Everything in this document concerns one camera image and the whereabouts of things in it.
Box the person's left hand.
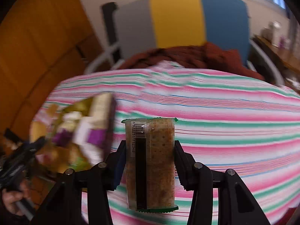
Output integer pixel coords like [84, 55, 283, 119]
[2, 179, 30, 216]

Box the cream herbal medicine box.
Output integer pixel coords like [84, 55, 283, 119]
[89, 92, 113, 129]

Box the wooden desk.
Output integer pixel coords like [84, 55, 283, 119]
[253, 35, 299, 76]

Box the striped pink green bed sheet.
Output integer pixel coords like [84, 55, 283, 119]
[34, 61, 299, 224]

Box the wooden wardrobe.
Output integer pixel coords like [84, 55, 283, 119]
[1, 0, 102, 138]

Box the cracker snack packet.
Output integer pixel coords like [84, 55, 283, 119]
[122, 117, 178, 213]

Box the grey yellow blue headboard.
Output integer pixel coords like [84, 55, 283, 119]
[113, 0, 250, 65]

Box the white product box on desk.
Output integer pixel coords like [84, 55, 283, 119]
[268, 21, 281, 47]

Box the rust red blanket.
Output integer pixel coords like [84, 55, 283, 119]
[119, 42, 265, 81]

